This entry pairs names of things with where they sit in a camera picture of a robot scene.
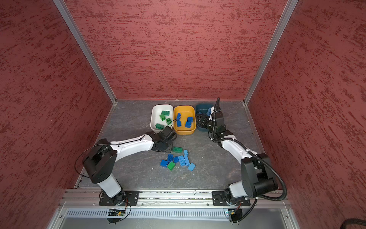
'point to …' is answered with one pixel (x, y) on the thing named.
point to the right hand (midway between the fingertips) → (198, 120)
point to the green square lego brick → (162, 117)
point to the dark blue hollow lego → (170, 157)
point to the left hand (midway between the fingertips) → (167, 149)
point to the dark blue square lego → (163, 163)
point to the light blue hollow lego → (186, 151)
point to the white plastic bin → (169, 107)
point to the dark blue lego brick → (178, 122)
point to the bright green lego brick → (171, 165)
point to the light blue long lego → (184, 160)
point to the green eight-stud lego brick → (177, 150)
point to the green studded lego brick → (165, 112)
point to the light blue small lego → (191, 167)
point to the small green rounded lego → (168, 120)
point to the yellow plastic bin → (186, 111)
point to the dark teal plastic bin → (201, 108)
